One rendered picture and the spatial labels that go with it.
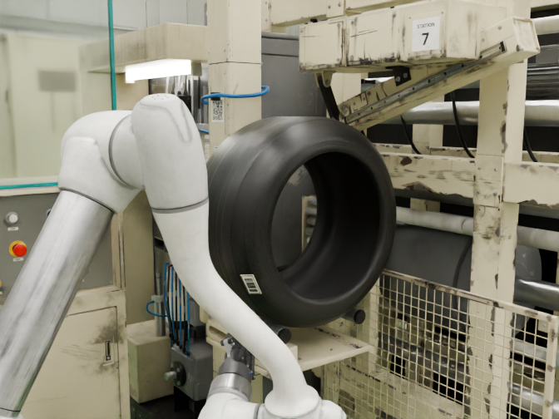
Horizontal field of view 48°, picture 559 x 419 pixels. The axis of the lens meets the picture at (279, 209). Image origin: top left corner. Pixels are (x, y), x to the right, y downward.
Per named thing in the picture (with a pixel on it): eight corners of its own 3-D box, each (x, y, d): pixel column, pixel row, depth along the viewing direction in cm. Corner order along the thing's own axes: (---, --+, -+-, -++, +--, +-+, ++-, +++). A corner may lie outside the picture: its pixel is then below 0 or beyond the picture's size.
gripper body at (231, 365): (207, 376, 130) (215, 345, 138) (225, 403, 134) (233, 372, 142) (239, 367, 128) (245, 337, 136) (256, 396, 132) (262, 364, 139)
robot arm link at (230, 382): (218, 426, 129) (223, 404, 134) (257, 416, 127) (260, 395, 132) (197, 396, 125) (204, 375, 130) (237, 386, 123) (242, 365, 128)
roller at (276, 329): (210, 305, 194) (220, 295, 196) (217, 315, 196) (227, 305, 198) (275, 337, 166) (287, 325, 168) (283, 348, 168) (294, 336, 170)
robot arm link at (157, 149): (228, 191, 107) (178, 185, 116) (211, 86, 102) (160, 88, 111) (170, 215, 98) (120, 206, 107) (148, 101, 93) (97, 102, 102)
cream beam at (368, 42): (296, 71, 204) (297, 25, 201) (353, 74, 218) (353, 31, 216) (445, 57, 155) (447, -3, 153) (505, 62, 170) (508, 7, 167)
